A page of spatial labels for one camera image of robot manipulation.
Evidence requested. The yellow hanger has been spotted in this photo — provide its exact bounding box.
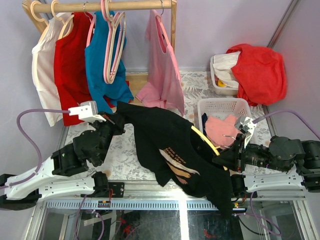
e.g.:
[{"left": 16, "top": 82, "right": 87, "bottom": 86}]
[{"left": 191, "top": 125, "right": 237, "bottom": 174}]

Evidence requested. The white laundry basket back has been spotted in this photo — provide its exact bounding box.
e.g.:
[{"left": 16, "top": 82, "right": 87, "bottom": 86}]
[{"left": 210, "top": 55, "right": 238, "bottom": 96}]

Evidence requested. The yellow item in back basket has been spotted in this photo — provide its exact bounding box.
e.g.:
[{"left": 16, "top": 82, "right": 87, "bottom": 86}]
[{"left": 217, "top": 79, "right": 226, "bottom": 88}]

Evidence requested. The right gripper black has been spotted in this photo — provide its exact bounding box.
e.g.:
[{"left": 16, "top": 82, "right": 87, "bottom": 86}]
[{"left": 210, "top": 133, "right": 288, "bottom": 173}]

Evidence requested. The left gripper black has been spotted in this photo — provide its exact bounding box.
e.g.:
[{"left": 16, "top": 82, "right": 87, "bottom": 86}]
[{"left": 91, "top": 111, "right": 128, "bottom": 165}]

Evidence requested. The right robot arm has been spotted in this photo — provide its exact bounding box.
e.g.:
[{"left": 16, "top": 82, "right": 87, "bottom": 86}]
[{"left": 212, "top": 134, "right": 320, "bottom": 198}]

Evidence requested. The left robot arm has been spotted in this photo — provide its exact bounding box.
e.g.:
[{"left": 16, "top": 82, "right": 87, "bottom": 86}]
[{"left": 0, "top": 113, "right": 125, "bottom": 211}]

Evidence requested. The red t shirt on hanger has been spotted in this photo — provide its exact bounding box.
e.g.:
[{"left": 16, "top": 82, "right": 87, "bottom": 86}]
[{"left": 53, "top": 11, "right": 116, "bottom": 127}]

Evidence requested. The beige empty hanger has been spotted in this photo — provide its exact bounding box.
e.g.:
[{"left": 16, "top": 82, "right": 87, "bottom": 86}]
[{"left": 105, "top": 12, "right": 126, "bottom": 84}]

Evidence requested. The floral table mat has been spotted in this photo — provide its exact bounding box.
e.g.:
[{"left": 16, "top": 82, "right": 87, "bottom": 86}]
[{"left": 61, "top": 71, "right": 280, "bottom": 181}]

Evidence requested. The black t shirt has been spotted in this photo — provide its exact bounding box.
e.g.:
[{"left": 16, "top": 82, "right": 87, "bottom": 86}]
[{"left": 115, "top": 101, "right": 233, "bottom": 219}]

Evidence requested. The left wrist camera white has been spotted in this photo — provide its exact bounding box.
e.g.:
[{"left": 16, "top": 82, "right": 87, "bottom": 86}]
[{"left": 68, "top": 100, "right": 107, "bottom": 123}]

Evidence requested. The red orange cloth on basket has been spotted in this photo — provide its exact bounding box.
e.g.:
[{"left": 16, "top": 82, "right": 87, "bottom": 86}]
[{"left": 226, "top": 43, "right": 288, "bottom": 107}]

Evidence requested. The white laundry basket front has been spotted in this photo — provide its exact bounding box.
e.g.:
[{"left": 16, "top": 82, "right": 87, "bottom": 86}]
[{"left": 197, "top": 97, "right": 255, "bottom": 143}]

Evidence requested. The salmon pink folded shirt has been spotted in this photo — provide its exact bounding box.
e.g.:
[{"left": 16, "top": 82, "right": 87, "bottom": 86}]
[{"left": 204, "top": 115, "right": 240, "bottom": 149}]

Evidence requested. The peach hanger far left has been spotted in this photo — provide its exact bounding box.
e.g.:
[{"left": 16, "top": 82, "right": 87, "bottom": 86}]
[{"left": 30, "top": 0, "right": 49, "bottom": 27}]

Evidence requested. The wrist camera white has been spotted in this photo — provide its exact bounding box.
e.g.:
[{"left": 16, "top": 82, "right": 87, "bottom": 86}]
[
  {"left": 68, "top": 100, "right": 107, "bottom": 123},
  {"left": 234, "top": 115, "right": 257, "bottom": 148}
]

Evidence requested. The blue t shirt on hanger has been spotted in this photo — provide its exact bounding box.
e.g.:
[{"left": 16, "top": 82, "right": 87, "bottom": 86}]
[{"left": 85, "top": 11, "right": 134, "bottom": 114}]

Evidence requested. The pink empty hanger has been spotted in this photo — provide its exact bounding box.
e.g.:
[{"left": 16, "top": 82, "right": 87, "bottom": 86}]
[{"left": 100, "top": 0, "right": 126, "bottom": 84}]

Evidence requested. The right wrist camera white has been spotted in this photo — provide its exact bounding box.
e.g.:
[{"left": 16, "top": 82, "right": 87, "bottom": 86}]
[{"left": 234, "top": 115, "right": 257, "bottom": 148}]

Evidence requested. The navy blue folded shirt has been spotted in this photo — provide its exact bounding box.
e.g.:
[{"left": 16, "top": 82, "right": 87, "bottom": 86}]
[{"left": 201, "top": 113, "right": 208, "bottom": 136}]

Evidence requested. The white t shirt on hanger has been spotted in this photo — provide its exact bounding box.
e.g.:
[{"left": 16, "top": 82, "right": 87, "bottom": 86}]
[{"left": 31, "top": 11, "right": 74, "bottom": 127}]

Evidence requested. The white cloth in back basket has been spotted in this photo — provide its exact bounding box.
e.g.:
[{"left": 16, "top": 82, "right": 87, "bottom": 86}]
[{"left": 213, "top": 51, "right": 240, "bottom": 89}]

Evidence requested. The white laundry basket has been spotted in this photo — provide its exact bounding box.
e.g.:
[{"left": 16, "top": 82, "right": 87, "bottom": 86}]
[
  {"left": 197, "top": 97, "right": 255, "bottom": 143},
  {"left": 210, "top": 55, "right": 238, "bottom": 96}
]

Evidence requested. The pink t shirt on hanger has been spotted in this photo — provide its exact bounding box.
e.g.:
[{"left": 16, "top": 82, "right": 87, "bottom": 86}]
[{"left": 135, "top": 9, "right": 185, "bottom": 116}]

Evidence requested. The aluminium rail frame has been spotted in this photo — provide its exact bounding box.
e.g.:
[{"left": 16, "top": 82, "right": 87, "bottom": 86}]
[{"left": 37, "top": 180, "right": 306, "bottom": 211}]

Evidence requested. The wooden clothes rack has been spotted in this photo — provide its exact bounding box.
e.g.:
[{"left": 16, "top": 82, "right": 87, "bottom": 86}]
[{"left": 24, "top": 0, "right": 176, "bottom": 106}]

